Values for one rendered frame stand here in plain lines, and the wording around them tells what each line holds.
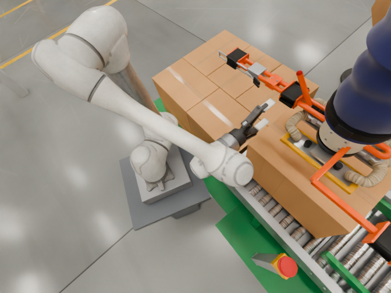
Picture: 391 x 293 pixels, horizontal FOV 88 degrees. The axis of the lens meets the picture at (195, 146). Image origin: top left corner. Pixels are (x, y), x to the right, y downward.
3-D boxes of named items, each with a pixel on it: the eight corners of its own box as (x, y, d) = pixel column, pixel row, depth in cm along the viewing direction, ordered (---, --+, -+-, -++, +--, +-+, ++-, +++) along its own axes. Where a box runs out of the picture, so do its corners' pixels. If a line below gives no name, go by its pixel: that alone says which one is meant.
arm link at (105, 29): (149, 150, 127) (163, 121, 135) (172, 156, 121) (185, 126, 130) (45, 34, 60) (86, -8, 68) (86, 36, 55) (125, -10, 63)
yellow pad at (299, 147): (365, 179, 81) (372, 174, 77) (348, 195, 80) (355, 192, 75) (294, 127, 97) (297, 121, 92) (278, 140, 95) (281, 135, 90)
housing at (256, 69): (266, 75, 101) (267, 67, 97) (256, 82, 99) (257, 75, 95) (255, 68, 104) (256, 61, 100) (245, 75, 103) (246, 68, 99)
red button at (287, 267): (298, 268, 80) (302, 268, 77) (286, 281, 79) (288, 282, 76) (284, 252, 83) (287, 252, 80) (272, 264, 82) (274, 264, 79)
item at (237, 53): (248, 61, 106) (249, 53, 102) (238, 69, 105) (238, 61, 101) (237, 54, 110) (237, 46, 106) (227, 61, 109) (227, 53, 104)
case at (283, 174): (357, 195, 130) (404, 174, 95) (316, 238, 122) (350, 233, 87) (281, 136, 156) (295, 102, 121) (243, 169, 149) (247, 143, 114)
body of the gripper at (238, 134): (227, 129, 82) (244, 116, 84) (227, 139, 90) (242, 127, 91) (240, 141, 79) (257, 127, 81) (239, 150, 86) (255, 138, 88)
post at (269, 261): (262, 259, 168) (298, 268, 80) (256, 265, 167) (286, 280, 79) (256, 252, 171) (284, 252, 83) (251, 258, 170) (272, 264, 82)
